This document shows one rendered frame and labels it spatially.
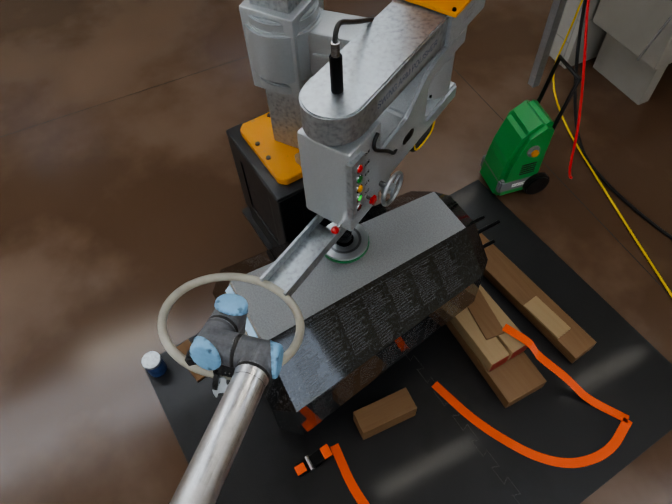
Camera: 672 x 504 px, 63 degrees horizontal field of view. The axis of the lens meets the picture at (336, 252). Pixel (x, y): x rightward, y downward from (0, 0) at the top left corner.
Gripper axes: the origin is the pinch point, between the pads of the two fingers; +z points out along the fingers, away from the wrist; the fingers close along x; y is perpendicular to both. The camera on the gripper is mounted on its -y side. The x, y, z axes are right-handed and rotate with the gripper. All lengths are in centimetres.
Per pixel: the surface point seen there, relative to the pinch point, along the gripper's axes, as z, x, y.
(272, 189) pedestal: 3, 128, -1
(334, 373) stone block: 36, 45, 42
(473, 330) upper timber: 47, 100, 115
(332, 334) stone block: 22, 54, 38
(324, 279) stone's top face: 8, 71, 31
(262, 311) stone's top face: 19, 56, 8
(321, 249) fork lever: -18, 57, 26
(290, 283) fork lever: -7.6, 46.3, 16.9
